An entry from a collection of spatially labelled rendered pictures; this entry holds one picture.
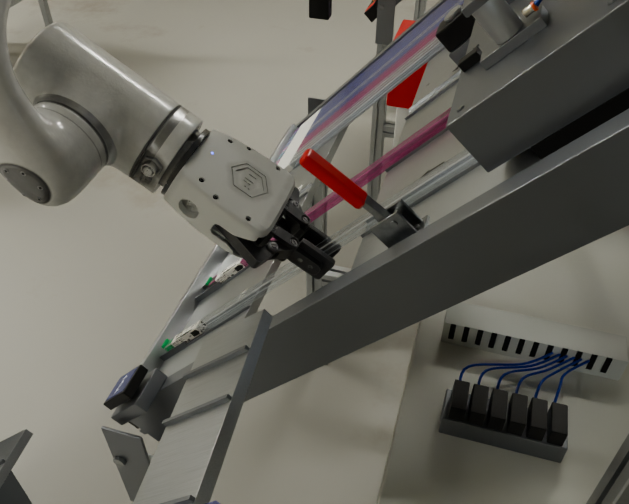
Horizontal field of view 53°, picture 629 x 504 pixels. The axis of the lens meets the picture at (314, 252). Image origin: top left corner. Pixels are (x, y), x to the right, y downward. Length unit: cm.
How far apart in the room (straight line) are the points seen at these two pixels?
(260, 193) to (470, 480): 48
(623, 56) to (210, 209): 35
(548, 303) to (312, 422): 75
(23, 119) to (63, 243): 171
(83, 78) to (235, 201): 17
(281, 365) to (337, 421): 103
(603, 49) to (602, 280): 79
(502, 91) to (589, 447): 62
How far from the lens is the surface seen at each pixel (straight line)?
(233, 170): 60
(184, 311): 90
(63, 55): 61
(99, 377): 181
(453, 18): 76
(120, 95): 59
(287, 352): 59
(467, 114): 44
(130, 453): 79
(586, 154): 41
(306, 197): 85
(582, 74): 43
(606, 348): 101
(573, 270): 118
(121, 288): 202
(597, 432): 97
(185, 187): 58
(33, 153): 55
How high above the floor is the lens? 137
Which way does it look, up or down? 42 degrees down
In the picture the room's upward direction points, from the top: straight up
